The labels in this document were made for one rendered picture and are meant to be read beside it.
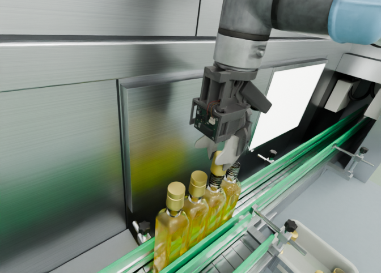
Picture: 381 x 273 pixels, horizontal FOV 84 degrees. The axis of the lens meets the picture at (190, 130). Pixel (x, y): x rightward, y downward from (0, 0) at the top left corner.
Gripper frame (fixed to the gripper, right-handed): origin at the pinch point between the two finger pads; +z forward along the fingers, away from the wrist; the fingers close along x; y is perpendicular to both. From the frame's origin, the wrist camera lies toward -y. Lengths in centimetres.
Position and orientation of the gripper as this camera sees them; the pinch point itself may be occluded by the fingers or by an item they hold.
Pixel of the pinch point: (220, 158)
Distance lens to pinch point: 46.0
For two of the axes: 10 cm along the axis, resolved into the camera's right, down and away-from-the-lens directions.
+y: -7.7, 2.5, -5.8
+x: 6.2, 4.7, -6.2
